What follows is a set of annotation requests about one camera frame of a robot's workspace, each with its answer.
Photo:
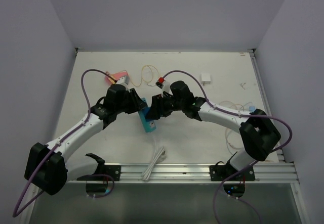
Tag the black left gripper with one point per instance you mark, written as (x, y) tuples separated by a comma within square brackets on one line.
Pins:
[(136, 103)]

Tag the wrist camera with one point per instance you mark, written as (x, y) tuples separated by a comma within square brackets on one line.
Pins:
[(163, 85), (124, 80)]

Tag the pink triangular socket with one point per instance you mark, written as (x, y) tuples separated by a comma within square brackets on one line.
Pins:
[(116, 76)]

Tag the light blue charger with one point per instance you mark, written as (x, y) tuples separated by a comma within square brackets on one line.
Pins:
[(252, 108)]

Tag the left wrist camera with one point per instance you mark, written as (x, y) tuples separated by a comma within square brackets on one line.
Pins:
[(124, 80)]

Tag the white usb charger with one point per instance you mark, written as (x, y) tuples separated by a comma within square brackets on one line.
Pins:
[(205, 78)]

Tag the teal power strip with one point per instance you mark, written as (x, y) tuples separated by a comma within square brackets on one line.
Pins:
[(148, 125)]

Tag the dark blue plug adapter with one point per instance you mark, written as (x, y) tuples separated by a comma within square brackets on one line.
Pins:
[(148, 114)]

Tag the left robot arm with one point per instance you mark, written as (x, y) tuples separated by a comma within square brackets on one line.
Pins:
[(47, 166)]

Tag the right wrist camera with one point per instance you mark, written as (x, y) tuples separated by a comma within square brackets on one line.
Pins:
[(163, 85)]

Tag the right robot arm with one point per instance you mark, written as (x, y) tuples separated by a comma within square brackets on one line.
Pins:
[(258, 134)]

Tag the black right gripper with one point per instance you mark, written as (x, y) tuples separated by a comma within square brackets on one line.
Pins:
[(158, 107)]

